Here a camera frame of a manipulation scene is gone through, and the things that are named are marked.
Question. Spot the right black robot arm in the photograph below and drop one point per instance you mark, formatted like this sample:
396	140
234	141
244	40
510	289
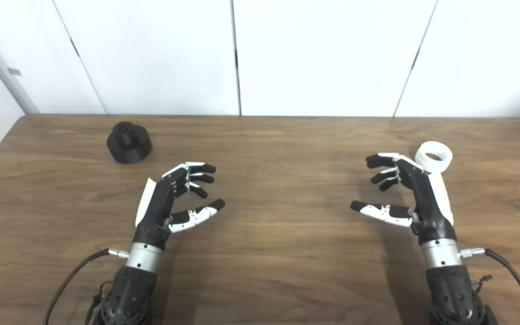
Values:
449	293

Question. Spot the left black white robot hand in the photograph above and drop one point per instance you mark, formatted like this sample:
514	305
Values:
154	212

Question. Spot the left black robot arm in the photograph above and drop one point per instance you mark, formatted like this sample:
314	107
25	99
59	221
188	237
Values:
129	293

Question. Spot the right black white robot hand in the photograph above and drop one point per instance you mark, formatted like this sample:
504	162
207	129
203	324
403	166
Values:
429	207

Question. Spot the round black plastic part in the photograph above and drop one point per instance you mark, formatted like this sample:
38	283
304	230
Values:
129	151

